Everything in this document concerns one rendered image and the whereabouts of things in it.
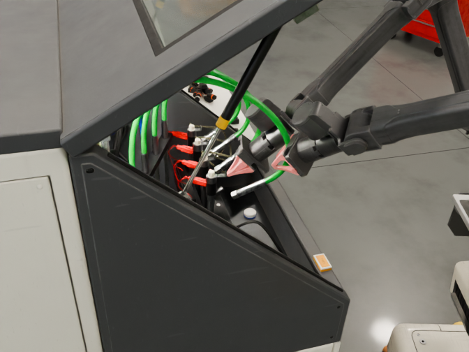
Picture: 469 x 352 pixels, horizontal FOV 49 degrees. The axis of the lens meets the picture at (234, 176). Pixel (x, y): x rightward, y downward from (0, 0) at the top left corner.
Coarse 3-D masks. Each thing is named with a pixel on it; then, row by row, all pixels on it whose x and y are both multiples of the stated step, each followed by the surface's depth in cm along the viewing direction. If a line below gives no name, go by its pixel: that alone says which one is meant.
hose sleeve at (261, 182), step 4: (260, 180) 123; (264, 180) 122; (252, 184) 123; (256, 184) 123; (260, 184) 122; (264, 184) 122; (244, 188) 124; (248, 188) 124; (252, 188) 123; (256, 188) 123; (240, 192) 125; (244, 192) 124; (248, 192) 124
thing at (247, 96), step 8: (200, 80) 109; (208, 80) 109; (216, 80) 109; (224, 88) 109; (232, 88) 109; (248, 96) 110; (256, 104) 110; (264, 104) 111; (272, 112) 112; (136, 120) 117; (272, 120) 112; (136, 128) 118; (280, 128) 113; (288, 136) 115; (272, 176) 121
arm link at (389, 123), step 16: (448, 96) 89; (464, 96) 87; (352, 112) 103; (368, 112) 100; (384, 112) 97; (400, 112) 94; (416, 112) 92; (432, 112) 89; (448, 112) 88; (464, 112) 86; (352, 128) 99; (368, 128) 97; (384, 128) 95; (400, 128) 94; (416, 128) 93; (432, 128) 92; (448, 128) 91; (368, 144) 100; (384, 144) 98
